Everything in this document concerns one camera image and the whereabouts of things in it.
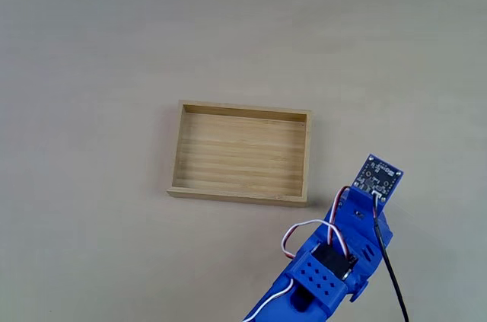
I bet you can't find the shallow wooden box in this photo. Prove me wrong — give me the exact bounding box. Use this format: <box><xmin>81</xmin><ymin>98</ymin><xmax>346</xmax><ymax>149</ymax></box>
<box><xmin>166</xmin><ymin>99</ymin><xmax>313</xmax><ymax>209</ymax></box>

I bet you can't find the white red black servo cable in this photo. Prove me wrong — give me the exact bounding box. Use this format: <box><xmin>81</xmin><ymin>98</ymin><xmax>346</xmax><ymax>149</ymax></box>
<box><xmin>326</xmin><ymin>186</ymin><xmax>353</xmax><ymax>250</ymax></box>

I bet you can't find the blue camera circuit board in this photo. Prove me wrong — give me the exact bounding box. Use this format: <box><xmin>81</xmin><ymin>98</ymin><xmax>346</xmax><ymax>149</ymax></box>
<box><xmin>353</xmin><ymin>153</ymin><xmax>404</xmax><ymax>201</ymax></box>

